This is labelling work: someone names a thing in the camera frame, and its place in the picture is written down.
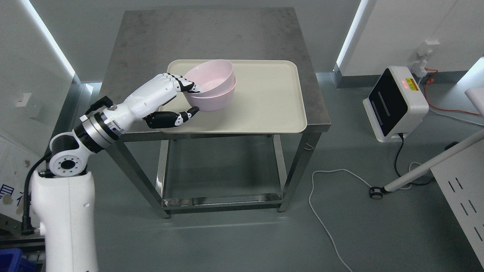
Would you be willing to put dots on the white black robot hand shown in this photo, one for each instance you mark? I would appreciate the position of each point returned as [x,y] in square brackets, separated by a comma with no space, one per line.
[144,103]

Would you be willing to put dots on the pink bowl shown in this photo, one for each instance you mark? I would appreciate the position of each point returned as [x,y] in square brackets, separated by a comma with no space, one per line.
[212,78]
[215,100]

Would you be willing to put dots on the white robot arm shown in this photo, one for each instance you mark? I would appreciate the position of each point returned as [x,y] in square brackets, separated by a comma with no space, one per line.
[63,197]

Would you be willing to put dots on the steel table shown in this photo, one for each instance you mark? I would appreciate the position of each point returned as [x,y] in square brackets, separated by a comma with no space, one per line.
[146,43]

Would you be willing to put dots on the white sign board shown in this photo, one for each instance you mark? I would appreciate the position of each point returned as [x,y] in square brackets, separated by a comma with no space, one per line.
[15,162]

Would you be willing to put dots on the white stand leg with caster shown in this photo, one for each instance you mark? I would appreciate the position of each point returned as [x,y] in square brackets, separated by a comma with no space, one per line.
[379,192]

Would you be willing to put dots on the white black box device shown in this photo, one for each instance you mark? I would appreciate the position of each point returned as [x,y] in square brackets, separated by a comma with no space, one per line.
[396,105]

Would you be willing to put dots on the white perforated panel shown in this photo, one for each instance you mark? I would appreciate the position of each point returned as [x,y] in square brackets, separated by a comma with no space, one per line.
[461,180]

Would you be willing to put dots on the white wall socket plug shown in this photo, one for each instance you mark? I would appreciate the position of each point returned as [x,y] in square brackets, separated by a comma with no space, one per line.
[424,51]

